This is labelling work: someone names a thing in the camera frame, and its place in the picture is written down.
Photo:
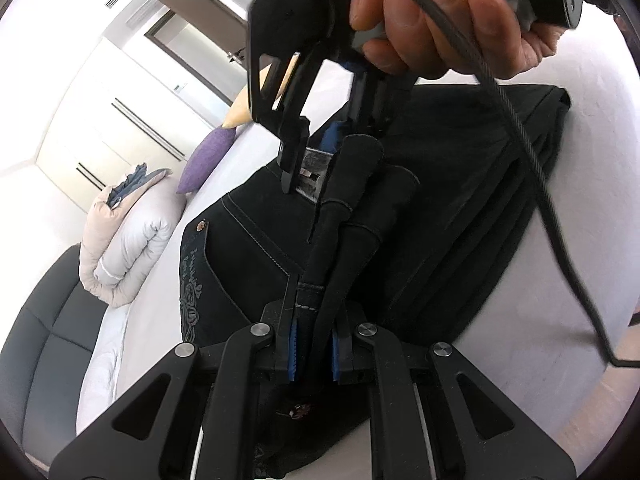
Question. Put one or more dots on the brown wooden door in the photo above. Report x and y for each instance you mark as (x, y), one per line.
(205, 2)

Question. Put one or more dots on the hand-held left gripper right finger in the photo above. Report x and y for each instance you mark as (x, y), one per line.
(336, 355)

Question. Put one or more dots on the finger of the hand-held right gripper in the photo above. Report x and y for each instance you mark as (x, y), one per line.
(372, 97)
(290, 15)

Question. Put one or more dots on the blue grey folded cloth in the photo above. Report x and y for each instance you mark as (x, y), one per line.
(127, 187)

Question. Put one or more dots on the folded beige duvet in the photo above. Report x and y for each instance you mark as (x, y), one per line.
(135, 240)

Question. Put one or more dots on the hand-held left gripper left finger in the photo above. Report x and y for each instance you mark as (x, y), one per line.
(292, 355)

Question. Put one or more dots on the yellow pillow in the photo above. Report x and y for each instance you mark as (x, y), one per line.
(237, 112)

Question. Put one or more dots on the purple pillow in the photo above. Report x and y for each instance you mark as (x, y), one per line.
(202, 160)

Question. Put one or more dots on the brown door frame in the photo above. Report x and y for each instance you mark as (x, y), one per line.
(165, 27)

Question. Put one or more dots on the bed with white sheet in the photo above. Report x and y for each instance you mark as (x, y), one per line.
(575, 260)

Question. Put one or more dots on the cream wardrobe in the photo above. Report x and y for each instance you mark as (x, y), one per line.
(100, 110)

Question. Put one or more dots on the black pants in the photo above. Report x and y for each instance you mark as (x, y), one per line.
(450, 210)

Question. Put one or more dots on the person's right hand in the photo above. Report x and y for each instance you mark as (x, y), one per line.
(425, 25)

